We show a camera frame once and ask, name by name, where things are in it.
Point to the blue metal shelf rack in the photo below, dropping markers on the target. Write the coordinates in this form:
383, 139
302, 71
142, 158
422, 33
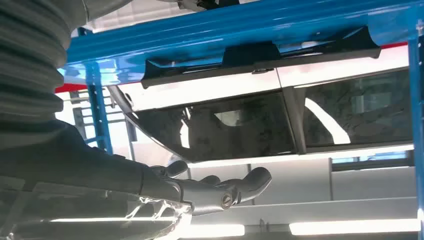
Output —
198, 30

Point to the white car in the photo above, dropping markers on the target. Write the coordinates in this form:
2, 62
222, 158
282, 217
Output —
205, 87

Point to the ceiling light strip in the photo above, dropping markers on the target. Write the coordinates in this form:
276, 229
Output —
215, 231
354, 227

